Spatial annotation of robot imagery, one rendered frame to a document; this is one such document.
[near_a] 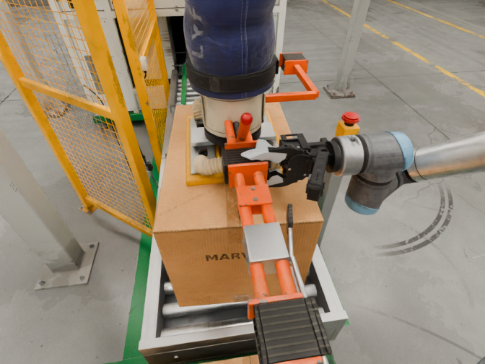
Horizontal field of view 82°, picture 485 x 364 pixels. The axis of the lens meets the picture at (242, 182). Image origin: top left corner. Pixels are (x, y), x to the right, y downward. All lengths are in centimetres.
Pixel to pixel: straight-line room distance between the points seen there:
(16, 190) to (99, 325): 81
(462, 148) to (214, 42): 57
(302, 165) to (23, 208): 141
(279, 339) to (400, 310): 159
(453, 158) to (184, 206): 62
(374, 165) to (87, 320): 167
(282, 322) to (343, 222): 183
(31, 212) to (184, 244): 113
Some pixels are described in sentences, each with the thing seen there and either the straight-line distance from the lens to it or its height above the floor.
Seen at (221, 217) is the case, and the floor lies 108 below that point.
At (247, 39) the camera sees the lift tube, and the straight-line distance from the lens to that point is 65.
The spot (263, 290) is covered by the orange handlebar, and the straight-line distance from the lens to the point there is 42.
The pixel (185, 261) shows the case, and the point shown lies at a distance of 77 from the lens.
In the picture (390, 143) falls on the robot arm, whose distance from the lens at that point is 68.
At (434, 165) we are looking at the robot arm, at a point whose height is 118.
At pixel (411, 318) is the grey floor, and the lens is 195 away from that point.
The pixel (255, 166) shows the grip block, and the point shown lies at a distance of 57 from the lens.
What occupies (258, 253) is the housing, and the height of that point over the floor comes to 123.
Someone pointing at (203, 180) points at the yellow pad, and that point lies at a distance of 75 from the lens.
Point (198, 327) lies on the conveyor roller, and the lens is 113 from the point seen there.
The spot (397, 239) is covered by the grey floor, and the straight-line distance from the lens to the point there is 224.
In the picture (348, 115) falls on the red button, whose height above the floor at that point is 104.
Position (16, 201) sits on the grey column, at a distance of 169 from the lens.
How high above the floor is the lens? 160
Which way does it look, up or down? 43 degrees down
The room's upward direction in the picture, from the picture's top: straight up
